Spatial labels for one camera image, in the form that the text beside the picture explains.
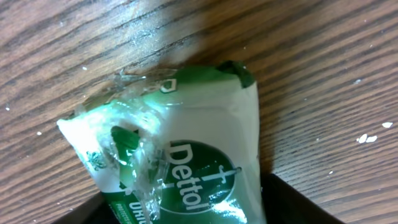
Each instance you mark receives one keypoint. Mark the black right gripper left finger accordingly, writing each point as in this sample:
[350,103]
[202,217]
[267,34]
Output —
[93,211]

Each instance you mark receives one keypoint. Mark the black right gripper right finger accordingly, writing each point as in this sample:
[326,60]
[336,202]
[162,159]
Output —
[285,205]

